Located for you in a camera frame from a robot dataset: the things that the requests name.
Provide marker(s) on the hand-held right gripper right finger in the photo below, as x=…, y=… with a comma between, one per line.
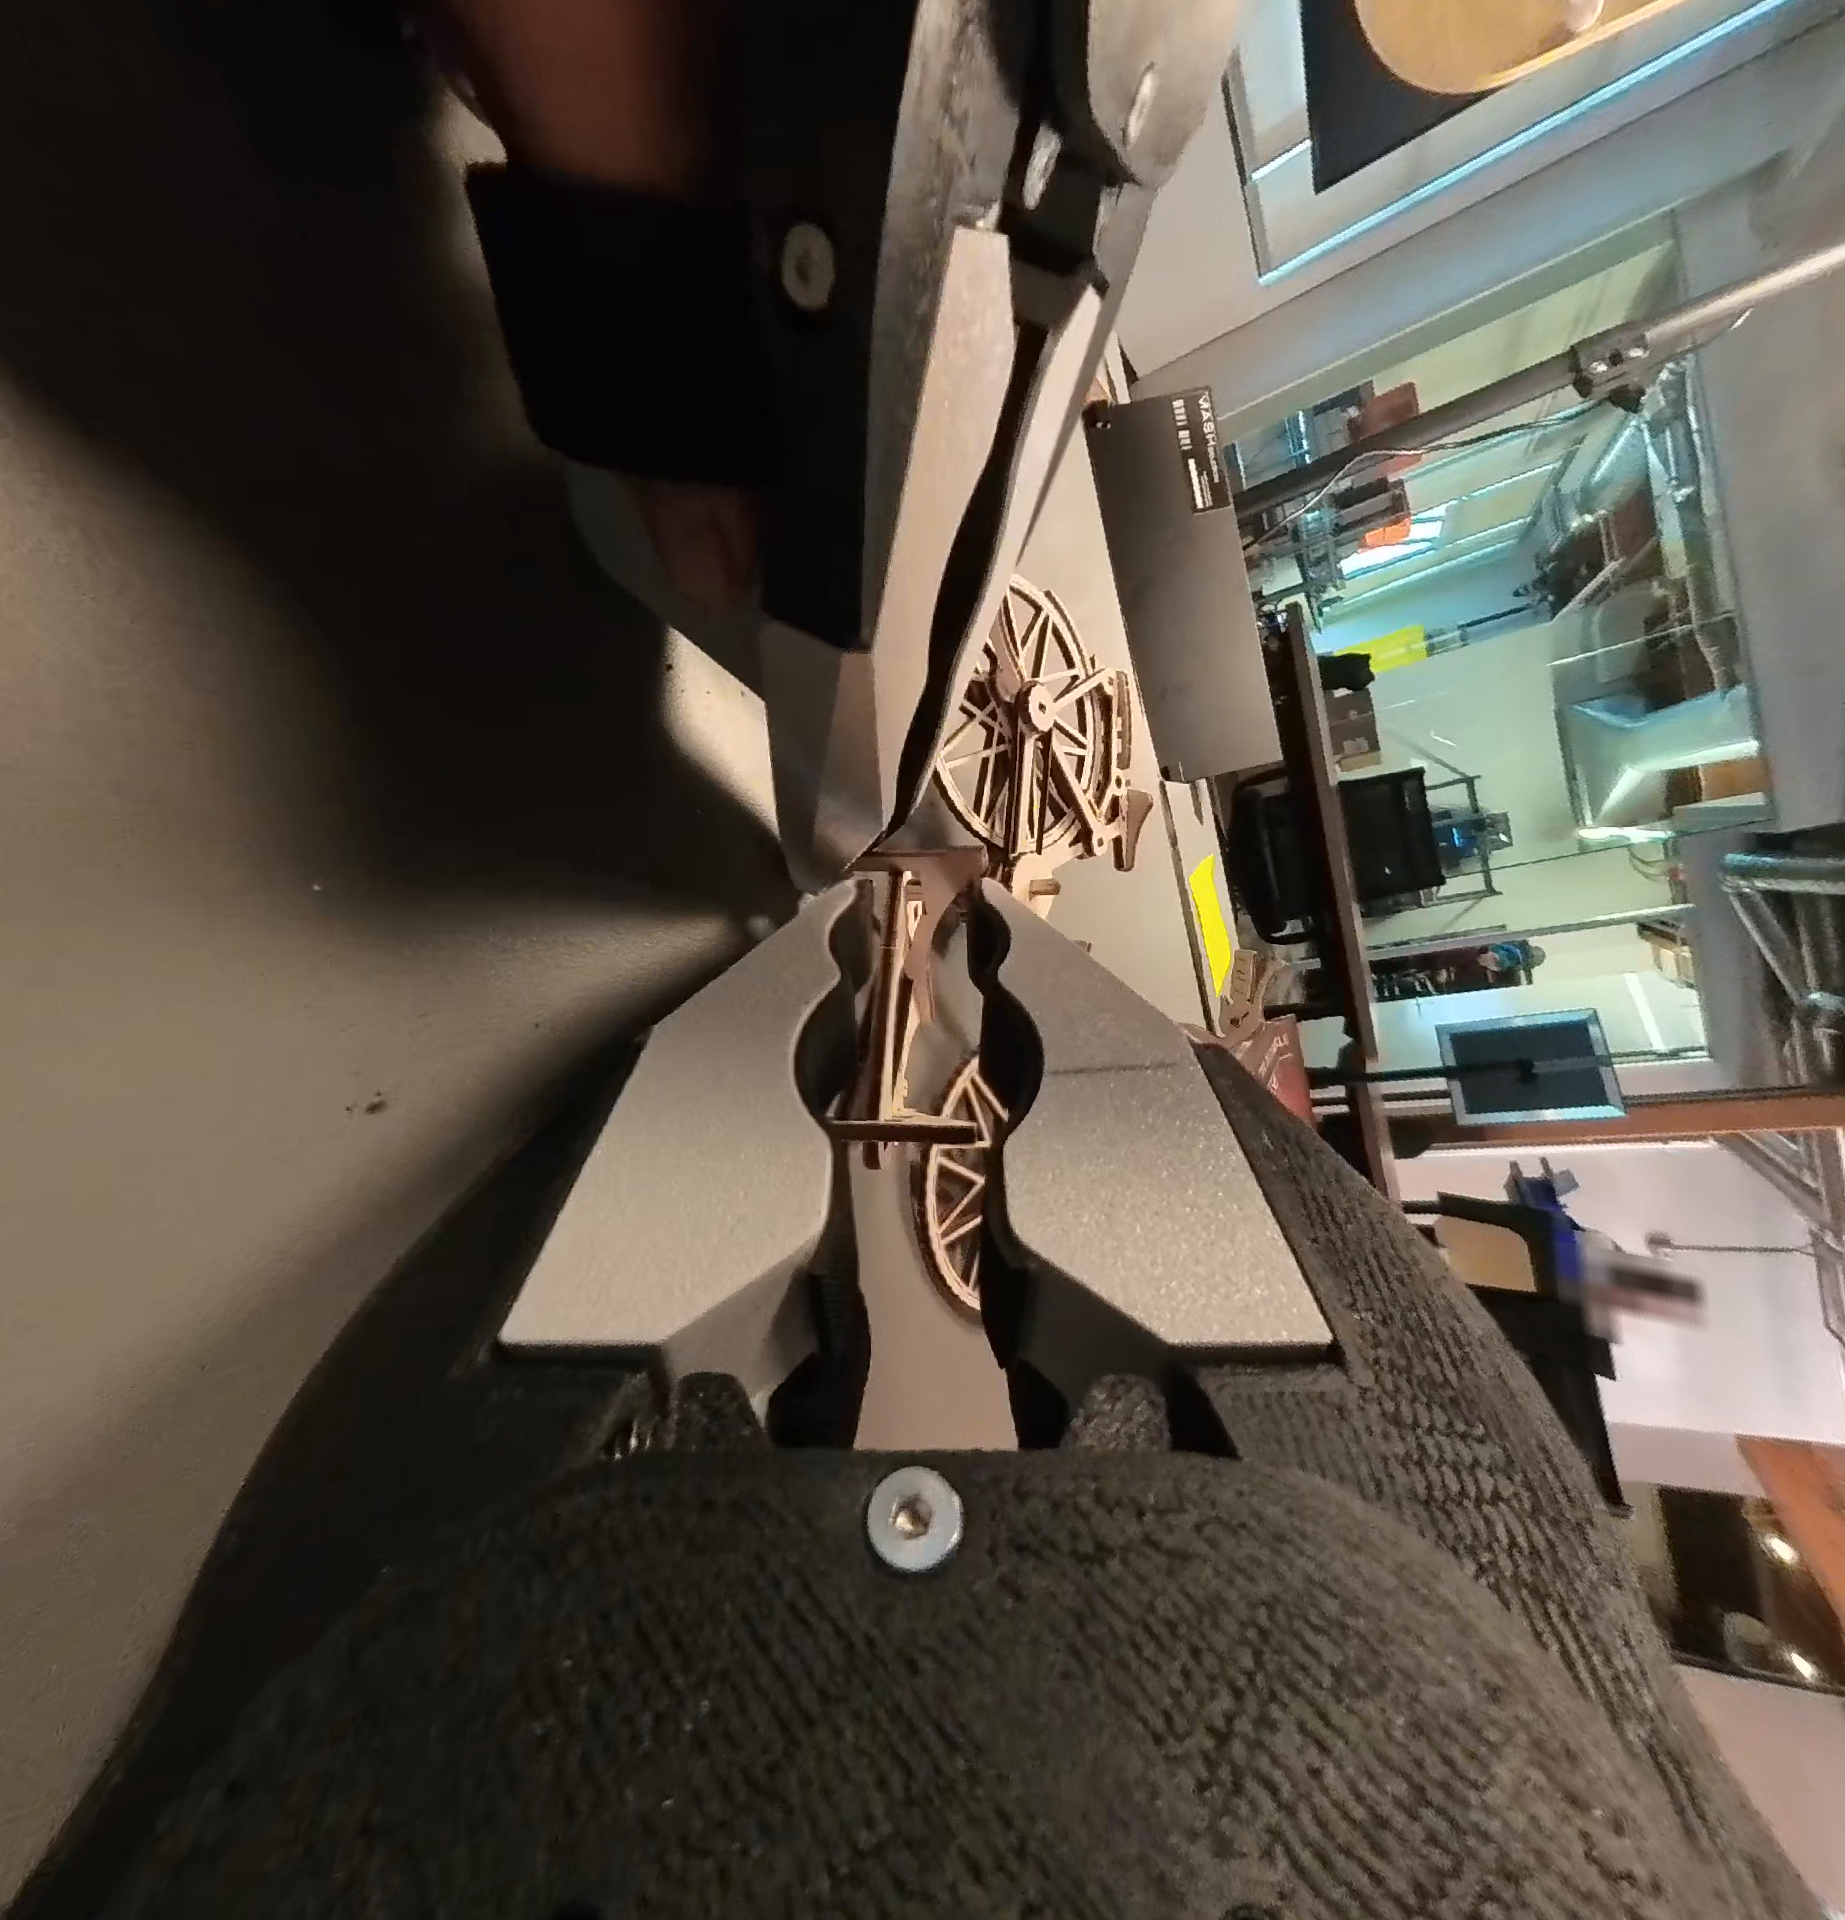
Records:
x=1163, y=1201

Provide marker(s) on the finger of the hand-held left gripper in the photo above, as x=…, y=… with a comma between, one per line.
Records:
x=923, y=451
x=1050, y=420

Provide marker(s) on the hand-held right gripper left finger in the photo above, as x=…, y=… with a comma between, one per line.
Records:
x=667, y=1201

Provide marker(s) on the small wooden kickstand part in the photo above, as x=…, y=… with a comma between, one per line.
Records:
x=891, y=1035

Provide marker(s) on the wooden bicycle model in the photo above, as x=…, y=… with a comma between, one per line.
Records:
x=1037, y=705

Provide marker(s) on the person's left hand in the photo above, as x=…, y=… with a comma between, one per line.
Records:
x=705, y=540

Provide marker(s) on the brown puzzle box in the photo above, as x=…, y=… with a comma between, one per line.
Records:
x=1277, y=1071

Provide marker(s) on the black flat panel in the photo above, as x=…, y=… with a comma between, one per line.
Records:
x=1187, y=601

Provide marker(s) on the yellow sticky note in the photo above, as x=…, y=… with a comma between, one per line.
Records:
x=1208, y=915

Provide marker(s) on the framed monitor screen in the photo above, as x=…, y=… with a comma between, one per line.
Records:
x=1530, y=1068

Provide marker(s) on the blue object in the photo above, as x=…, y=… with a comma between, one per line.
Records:
x=1562, y=1245

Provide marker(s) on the black office chair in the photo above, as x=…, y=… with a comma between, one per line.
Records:
x=1387, y=848

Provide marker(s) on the metal ventilation ducts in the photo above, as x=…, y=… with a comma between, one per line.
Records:
x=1823, y=931

